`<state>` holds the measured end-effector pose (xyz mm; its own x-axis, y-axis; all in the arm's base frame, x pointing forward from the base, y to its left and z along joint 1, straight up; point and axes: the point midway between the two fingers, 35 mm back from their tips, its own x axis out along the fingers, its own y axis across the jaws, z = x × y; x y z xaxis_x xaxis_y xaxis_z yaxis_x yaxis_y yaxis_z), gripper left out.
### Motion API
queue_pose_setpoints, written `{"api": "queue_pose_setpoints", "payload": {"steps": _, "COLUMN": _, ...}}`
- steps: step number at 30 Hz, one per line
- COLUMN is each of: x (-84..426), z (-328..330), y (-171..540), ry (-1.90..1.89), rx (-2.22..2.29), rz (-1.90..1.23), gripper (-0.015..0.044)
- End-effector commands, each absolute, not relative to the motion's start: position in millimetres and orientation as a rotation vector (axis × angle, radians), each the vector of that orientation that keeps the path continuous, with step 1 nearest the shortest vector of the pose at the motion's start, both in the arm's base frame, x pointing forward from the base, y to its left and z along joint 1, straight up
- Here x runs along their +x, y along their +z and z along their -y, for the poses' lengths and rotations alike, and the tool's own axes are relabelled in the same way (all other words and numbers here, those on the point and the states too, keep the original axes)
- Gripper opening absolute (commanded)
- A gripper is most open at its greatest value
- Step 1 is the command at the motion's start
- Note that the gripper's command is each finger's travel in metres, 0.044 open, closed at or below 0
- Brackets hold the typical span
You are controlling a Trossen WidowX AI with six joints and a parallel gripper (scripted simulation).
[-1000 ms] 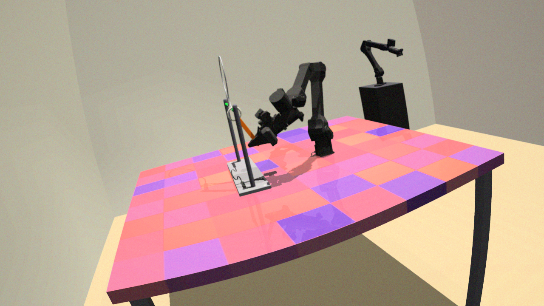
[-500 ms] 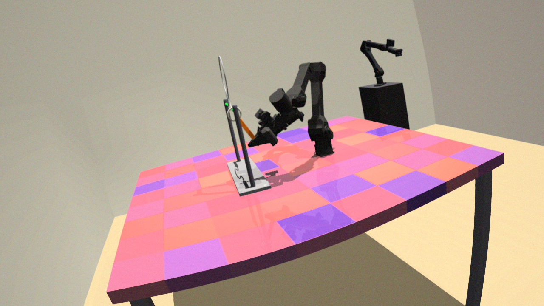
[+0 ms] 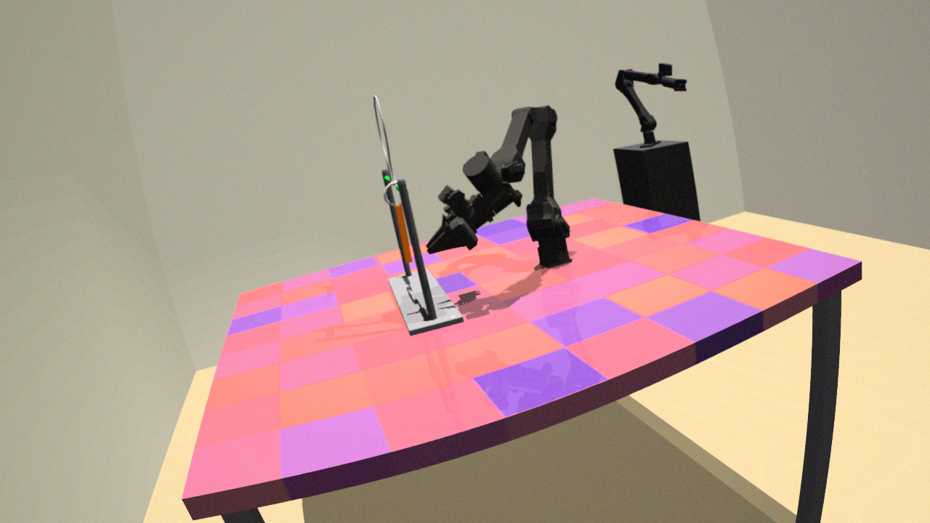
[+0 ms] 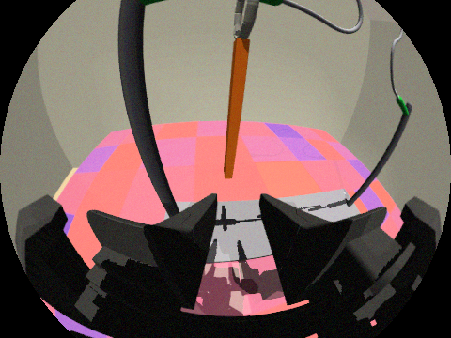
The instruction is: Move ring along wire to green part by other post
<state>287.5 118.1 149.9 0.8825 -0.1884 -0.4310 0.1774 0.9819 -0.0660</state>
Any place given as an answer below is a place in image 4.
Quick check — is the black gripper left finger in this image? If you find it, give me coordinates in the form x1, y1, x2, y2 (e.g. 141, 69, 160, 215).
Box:
86, 192, 217, 309

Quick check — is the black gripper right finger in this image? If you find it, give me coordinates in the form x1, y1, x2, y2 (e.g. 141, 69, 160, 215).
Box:
259, 192, 387, 307

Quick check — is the orange handle with grey loop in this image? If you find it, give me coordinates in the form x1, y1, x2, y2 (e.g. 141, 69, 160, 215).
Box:
223, 0, 259, 179

